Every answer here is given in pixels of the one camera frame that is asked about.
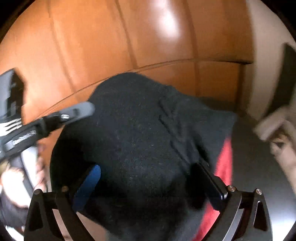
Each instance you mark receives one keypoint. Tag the person's left hand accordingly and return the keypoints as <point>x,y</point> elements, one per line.
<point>28,171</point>

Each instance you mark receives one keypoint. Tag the black flat panel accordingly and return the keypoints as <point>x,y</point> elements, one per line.
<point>286,82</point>

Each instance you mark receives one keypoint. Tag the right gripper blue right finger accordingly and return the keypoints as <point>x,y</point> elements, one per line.
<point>209,186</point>

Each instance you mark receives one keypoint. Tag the black knitted garment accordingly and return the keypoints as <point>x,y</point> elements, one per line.
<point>146,138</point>

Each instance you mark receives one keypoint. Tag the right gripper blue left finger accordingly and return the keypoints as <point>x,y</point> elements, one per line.
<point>85,190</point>

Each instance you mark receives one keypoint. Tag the beige crumpled cloth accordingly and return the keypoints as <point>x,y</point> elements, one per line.
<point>279,132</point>

